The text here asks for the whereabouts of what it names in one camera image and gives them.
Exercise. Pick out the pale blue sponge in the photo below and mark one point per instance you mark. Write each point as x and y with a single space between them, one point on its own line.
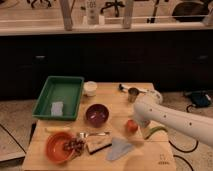
57 109

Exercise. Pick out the black-handled utensil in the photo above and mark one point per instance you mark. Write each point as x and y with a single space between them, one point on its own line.
126 88

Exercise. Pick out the dark teal bag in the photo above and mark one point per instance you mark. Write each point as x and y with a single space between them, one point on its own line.
200 99

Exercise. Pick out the red apple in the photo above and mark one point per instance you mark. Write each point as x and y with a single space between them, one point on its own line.
131 126

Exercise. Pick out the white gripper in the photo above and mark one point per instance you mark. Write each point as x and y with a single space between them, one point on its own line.
144 122

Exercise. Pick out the orange plastic bowl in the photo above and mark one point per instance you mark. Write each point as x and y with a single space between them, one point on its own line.
54 147

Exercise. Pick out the metal measuring cup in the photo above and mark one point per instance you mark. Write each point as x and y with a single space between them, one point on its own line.
132 94

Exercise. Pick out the silver metal spoon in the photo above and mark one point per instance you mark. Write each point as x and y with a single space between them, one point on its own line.
85 135

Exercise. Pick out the green plastic tray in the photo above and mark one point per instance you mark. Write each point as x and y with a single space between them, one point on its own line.
65 89

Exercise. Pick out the bunch of dark grapes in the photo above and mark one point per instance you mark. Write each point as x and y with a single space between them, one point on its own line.
75 144

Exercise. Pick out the white paper cup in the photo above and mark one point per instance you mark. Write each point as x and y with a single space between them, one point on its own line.
90 88

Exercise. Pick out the blue folded cloth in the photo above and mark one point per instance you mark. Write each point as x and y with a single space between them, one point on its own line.
119 148

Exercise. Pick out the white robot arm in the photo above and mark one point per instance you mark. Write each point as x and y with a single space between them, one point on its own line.
149 107

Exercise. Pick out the dark purple bowl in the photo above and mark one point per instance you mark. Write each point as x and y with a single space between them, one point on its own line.
97 115

